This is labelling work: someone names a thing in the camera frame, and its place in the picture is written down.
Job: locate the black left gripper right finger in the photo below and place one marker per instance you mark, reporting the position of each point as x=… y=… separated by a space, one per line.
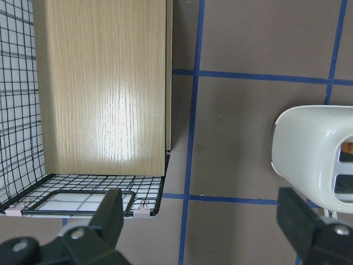
x=315 y=239

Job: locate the pink binder clip left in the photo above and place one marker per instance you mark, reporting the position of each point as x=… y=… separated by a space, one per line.
x=15 y=210

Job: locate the pink binder clip right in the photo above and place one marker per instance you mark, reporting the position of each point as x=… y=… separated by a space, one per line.
x=143 y=211

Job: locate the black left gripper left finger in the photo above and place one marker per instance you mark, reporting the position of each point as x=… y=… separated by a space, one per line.
x=94 y=243

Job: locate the white toaster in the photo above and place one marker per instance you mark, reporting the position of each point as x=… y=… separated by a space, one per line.
x=305 y=151

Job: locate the toast slice in toaster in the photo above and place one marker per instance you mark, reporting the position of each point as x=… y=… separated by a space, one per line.
x=347 y=147

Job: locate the wooden wire shelf rack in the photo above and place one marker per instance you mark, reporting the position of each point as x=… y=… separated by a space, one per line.
x=86 y=91

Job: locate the pink binder clip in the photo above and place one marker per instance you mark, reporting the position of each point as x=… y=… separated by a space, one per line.
x=143 y=211
x=15 y=210

